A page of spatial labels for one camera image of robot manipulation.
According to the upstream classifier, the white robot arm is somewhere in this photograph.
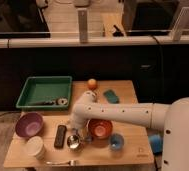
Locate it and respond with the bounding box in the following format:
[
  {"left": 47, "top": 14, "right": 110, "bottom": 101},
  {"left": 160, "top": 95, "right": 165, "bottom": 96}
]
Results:
[{"left": 70, "top": 91, "right": 189, "bottom": 171}]

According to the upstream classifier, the teal folded towel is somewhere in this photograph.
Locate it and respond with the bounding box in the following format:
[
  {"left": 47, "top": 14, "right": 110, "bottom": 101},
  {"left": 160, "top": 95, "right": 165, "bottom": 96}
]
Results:
[{"left": 103, "top": 89, "right": 119, "bottom": 104}]

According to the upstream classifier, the orange ball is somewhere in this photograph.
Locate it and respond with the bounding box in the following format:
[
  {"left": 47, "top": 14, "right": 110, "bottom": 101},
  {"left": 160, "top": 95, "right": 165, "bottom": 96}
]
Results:
[{"left": 87, "top": 79, "right": 97, "bottom": 90}]

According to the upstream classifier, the tape roll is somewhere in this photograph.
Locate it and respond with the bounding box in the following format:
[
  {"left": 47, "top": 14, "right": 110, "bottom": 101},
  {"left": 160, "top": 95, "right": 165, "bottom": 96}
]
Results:
[{"left": 56, "top": 98, "right": 68, "bottom": 105}]

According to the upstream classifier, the orange bowl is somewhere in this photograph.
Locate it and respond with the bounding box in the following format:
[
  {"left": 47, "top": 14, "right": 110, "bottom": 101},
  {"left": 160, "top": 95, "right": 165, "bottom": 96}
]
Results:
[{"left": 88, "top": 119, "right": 113, "bottom": 139}]

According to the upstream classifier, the dark tool in tray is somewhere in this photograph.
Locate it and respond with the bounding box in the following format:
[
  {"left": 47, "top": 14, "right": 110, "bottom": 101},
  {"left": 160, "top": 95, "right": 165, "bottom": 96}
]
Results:
[{"left": 32, "top": 100, "right": 57, "bottom": 105}]

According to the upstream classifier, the metal measuring cup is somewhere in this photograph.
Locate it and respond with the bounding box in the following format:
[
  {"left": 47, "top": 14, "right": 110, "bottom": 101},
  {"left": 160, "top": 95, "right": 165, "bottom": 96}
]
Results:
[{"left": 67, "top": 132, "right": 82, "bottom": 150}]

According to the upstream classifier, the small blue cup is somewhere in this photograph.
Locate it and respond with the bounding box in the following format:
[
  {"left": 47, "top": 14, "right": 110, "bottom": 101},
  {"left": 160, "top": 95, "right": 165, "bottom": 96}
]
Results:
[{"left": 109, "top": 133, "right": 124, "bottom": 150}]

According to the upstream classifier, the green plastic tray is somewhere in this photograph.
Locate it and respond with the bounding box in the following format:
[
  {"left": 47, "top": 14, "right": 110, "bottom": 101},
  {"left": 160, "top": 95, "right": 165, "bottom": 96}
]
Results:
[{"left": 16, "top": 76, "right": 72, "bottom": 110}]

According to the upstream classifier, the black remote control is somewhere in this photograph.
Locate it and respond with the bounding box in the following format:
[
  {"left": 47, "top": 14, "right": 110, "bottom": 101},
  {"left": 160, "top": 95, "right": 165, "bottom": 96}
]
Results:
[{"left": 54, "top": 125, "right": 67, "bottom": 149}]

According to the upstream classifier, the wooden table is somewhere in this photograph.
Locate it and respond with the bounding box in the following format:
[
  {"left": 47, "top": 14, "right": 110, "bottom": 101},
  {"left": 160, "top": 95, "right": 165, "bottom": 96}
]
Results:
[{"left": 3, "top": 79, "right": 155, "bottom": 169}]

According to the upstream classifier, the purple bowl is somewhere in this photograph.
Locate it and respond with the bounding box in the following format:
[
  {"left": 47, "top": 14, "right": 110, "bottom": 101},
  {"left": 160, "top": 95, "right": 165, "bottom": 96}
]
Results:
[{"left": 15, "top": 112, "right": 44, "bottom": 138}]

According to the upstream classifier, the white cup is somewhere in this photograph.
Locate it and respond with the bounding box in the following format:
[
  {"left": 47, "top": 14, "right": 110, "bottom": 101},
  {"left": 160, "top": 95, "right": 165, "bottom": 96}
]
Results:
[{"left": 25, "top": 136, "right": 45, "bottom": 160}]

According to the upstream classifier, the blue object beside table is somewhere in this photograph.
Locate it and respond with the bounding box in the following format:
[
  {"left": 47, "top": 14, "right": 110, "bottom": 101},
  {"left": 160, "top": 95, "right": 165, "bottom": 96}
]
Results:
[{"left": 149, "top": 134, "right": 163, "bottom": 154}]

